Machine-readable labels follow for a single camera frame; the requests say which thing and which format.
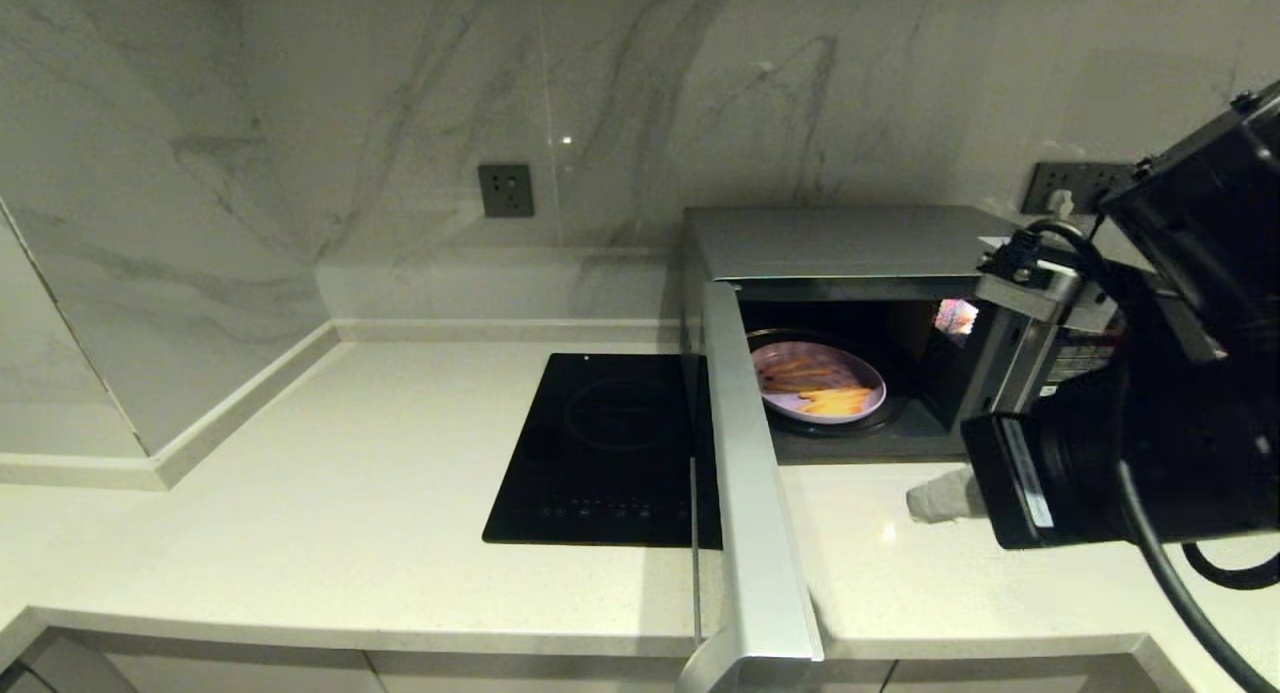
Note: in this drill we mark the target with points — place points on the black glass microwave door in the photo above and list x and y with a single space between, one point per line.
760 493

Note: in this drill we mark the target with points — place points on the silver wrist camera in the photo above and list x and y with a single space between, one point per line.
1040 283

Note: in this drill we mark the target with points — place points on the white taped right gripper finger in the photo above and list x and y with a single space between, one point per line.
945 508
960 478

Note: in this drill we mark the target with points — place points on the black induction cooktop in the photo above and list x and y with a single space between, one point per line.
590 443

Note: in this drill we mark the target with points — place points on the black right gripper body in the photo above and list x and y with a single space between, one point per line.
1010 483

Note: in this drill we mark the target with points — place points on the grey single wall outlet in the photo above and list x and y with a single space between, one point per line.
505 190

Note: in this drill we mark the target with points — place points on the silver microwave oven body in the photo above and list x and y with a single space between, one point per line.
850 238

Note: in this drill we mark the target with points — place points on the grey double wall outlet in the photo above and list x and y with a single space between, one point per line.
1045 178

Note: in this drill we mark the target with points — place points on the lilac plastic plate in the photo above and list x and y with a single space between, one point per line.
800 351

